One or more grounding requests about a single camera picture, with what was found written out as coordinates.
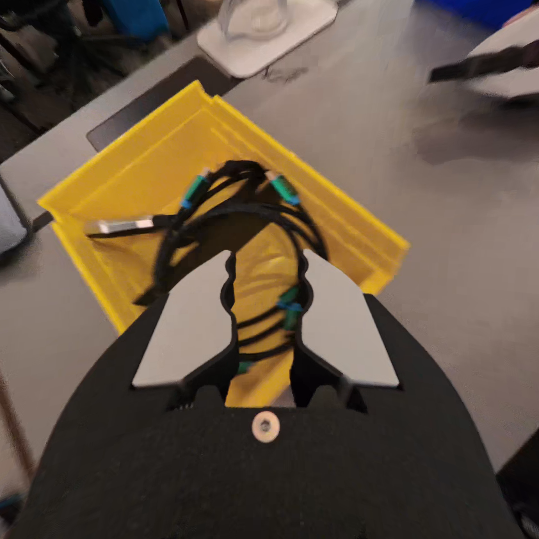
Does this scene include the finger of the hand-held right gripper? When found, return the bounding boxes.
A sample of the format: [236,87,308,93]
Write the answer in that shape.
[427,19,539,83]
[461,69,539,108]

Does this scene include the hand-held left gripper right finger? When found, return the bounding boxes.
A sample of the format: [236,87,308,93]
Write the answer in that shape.
[291,248,400,387]

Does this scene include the yellow plastic bin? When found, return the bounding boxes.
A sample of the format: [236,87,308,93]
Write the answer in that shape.
[37,80,411,408]

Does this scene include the blue plastic bin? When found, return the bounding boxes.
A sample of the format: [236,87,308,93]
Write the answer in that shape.
[415,0,539,31]

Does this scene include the person's black trousers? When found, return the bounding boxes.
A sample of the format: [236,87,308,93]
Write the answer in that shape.
[496,430,539,539]

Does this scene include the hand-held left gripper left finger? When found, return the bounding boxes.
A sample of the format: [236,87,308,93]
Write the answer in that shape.
[132,250,239,388]

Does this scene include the black and silver switch box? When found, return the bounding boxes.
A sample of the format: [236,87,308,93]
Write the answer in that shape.
[84,214,177,238]

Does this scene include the blue plastic container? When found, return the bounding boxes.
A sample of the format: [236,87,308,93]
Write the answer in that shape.
[99,0,170,40]

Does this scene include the bent metal wire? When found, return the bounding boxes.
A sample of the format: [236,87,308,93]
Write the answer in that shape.
[259,65,311,83]

